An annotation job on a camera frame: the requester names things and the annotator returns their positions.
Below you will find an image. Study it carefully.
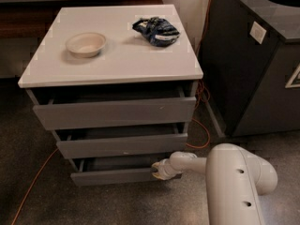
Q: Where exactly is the dark grey trash bin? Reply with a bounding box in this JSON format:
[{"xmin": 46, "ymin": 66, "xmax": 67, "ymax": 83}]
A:
[{"xmin": 199, "ymin": 0, "xmax": 300, "ymax": 136}]

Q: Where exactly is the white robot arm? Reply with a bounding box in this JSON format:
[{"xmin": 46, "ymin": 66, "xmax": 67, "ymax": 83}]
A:
[{"xmin": 153, "ymin": 143, "xmax": 278, "ymax": 225}]

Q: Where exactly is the grey bottom drawer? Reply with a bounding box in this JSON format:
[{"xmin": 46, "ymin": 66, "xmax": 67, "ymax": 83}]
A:
[{"xmin": 70, "ymin": 153, "xmax": 171, "ymax": 187}]

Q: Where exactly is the triangular sign on bin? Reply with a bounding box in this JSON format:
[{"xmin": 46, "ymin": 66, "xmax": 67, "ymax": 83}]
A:
[{"xmin": 285, "ymin": 64, "xmax": 300, "ymax": 89}]

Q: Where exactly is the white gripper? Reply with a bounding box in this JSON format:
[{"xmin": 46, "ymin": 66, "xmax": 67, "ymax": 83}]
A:
[{"xmin": 151, "ymin": 159, "xmax": 182, "ymax": 180}]

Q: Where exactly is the grey drawer cabinet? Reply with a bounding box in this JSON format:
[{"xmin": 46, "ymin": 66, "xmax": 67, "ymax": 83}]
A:
[{"xmin": 17, "ymin": 4, "xmax": 204, "ymax": 180}]

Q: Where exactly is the grey top drawer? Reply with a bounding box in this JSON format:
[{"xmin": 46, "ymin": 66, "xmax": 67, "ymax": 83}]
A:
[{"xmin": 34, "ymin": 88, "xmax": 196, "ymax": 130}]

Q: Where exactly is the grey middle drawer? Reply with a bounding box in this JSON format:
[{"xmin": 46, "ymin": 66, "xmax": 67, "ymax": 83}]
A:
[{"xmin": 56, "ymin": 124, "xmax": 188, "ymax": 158}]

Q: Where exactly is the white paper bowl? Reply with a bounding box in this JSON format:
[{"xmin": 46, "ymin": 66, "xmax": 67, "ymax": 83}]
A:
[{"xmin": 66, "ymin": 32, "xmax": 107, "ymax": 58}]

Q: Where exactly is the blue crumpled chip bag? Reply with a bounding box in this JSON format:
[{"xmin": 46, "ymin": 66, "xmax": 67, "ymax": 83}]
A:
[{"xmin": 132, "ymin": 17, "xmax": 180, "ymax": 47}]

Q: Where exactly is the grey drawer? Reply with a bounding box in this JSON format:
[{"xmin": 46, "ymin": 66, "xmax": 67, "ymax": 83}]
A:
[
  {"xmin": 56, "ymin": 124, "xmax": 188, "ymax": 158},
  {"xmin": 34, "ymin": 88, "xmax": 196, "ymax": 130},
  {"xmin": 70, "ymin": 153, "xmax": 171, "ymax": 187}
]

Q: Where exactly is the white label on bin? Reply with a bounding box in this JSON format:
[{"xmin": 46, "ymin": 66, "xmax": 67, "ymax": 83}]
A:
[{"xmin": 249, "ymin": 22, "xmax": 266, "ymax": 44}]

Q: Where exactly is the orange extension cable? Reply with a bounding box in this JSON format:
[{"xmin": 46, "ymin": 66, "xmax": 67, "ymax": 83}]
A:
[{"xmin": 10, "ymin": 0, "xmax": 223, "ymax": 225}]

